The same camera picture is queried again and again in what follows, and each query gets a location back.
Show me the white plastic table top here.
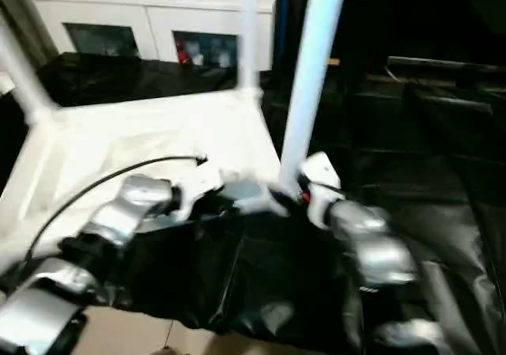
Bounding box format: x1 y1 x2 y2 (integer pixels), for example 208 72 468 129
0 87 294 270

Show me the black cabinet with gold label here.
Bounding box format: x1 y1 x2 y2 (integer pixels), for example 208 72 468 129
272 0 506 89

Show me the grey curtain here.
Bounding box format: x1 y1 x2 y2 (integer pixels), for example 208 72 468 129
0 0 61 62

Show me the black shiny mat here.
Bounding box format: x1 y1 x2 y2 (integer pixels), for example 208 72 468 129
0 50 506 355

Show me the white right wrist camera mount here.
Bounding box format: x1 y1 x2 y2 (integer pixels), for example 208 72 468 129
297 151 344 230

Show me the black flat bar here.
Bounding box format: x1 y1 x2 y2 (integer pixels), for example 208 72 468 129
386 55 506 76

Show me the white cabinet with glass doors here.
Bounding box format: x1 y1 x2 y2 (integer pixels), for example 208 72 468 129
29 0 278 72

